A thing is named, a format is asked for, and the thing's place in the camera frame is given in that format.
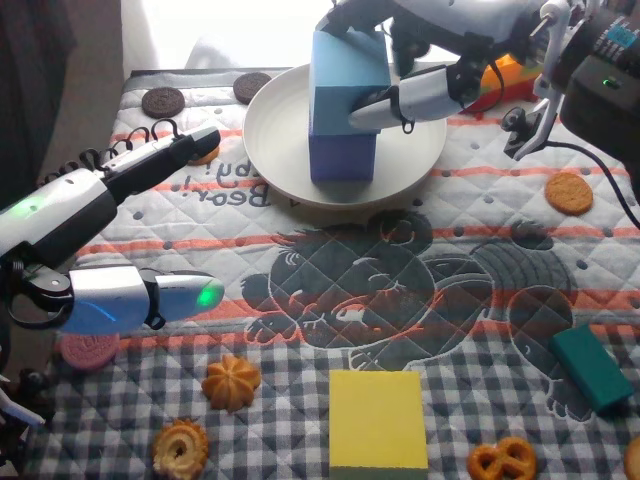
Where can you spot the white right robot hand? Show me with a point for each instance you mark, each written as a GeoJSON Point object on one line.
{"type": "Point", "coordinates": [465, 17]}

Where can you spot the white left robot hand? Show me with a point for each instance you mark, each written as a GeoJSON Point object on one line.
{"type": "Point", "coordinates": [60, 210]}

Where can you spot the blue foam cube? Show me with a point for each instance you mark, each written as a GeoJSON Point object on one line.
{"type": "Point", "coordinates": [335, 85]}

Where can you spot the purple foam cube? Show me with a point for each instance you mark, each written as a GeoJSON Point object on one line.
{"type": "Point", "coordinates": [340, 160]}

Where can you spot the white round plate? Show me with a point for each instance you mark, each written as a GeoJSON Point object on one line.
{"type": "Point", "coordinates": [280, 150]}

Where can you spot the yellow block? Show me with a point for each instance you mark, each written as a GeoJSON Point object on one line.
{"type": "Point", "coordinates": [375, 420]}

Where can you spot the orange toy brick train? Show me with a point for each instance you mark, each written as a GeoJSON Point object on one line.
{"type": "Point", "coordinates": [512, 75]}

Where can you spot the dark grey curtain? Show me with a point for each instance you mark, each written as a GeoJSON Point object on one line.
{"type": "Point", "coordinates": [60, 75]}

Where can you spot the pink sandwich cookie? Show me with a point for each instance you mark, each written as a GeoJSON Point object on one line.
{"type": "Point", "coordinates": [90, 352]}

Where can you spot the dark chocolate sandwich cookie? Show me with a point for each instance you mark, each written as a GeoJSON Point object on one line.
{"type": "Point", "coordinates": [249, 87]}
{"type": "Point", "coordinates": [161, 102]}

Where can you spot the swirl butter cookie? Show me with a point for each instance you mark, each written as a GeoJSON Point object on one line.
{"type": "Point", "coordinates": [207, 156]}
{"type": "Point", "coordinates": [231, 383]}

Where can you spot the round tan biscuit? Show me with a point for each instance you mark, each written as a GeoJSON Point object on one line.
{"type": "Point", "coordinates": [568, 194]}

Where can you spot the grey quilt with printed bear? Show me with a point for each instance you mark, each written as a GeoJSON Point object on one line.
{"type": "Point", "coordinates": [350, 300]}

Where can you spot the teal green rectangular block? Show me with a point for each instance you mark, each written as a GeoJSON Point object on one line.
{"type": "Point", "coordinates": [590, 367]}

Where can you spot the pretzel shaped cookie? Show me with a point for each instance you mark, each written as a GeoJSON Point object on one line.
{"type": "Point", "coordinates": [487, 462]}

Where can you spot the golden cookie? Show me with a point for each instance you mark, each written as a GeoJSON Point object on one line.
{"type": "Point", "coordinates": [633, 460]}

